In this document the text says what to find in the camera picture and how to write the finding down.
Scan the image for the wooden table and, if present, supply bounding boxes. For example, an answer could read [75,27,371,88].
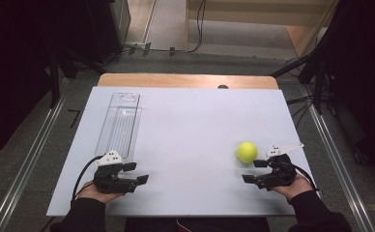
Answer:
[97,72,280,91]

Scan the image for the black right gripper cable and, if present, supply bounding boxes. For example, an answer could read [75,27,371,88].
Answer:
[284,161,319,191]

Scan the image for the black cabinet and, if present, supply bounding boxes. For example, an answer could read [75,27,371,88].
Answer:
[59,0,132,64]

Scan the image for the metal floor rail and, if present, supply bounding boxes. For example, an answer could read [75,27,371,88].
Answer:
[0,96,68,232]
[300,86,375,232]

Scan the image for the person's right hand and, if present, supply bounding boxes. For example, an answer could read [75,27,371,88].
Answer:
[271,172,315,202]

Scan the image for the light wooden furniture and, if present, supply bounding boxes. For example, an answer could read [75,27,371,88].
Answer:
[185,0,339,60]

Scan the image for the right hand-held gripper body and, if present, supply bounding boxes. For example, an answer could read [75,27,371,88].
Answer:
[254,142,305,191]

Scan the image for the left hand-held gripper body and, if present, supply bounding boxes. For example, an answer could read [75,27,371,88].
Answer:
[93,149,138,195]

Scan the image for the black metal stand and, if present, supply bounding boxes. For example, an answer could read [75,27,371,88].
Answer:
[270,38,339,116]
[46,42,80,109]

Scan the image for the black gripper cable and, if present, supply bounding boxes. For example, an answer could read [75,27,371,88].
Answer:
[70,155,104,208]
[284,161,319,191]

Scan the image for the white board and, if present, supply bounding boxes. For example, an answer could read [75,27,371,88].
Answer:
[45,85,323,218]

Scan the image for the clear plastic tray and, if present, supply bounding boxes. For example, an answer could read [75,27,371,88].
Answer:
[94,92,143,162]

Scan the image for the yellow tennis ball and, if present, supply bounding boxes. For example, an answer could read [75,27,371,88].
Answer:
[236,141,259,164]

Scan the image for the person's left hand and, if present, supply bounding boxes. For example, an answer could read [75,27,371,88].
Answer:
[77,180,126,205]

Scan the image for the black hanging cable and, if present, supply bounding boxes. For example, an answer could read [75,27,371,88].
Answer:
[187,0,208,54]

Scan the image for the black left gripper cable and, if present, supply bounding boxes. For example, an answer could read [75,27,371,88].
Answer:
[70,155,104,208]

